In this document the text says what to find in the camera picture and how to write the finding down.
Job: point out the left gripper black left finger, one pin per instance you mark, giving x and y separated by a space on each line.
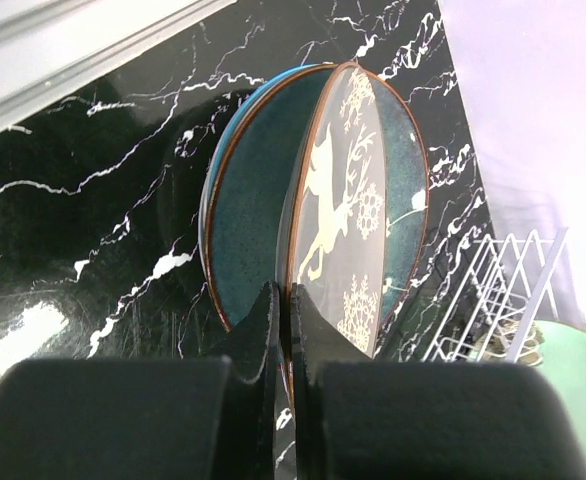
245 436

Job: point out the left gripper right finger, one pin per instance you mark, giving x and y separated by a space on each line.
314 342

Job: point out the grey reindeer snowflake plate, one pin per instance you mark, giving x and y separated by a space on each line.
354 219

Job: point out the green plate with flower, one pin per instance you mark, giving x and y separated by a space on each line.
533 396

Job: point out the teal blue bottom plate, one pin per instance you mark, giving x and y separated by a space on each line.
246 184

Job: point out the white wire dish rack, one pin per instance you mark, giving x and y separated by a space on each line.
493 314

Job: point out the left aluminium frame post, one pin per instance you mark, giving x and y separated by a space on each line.
48 49

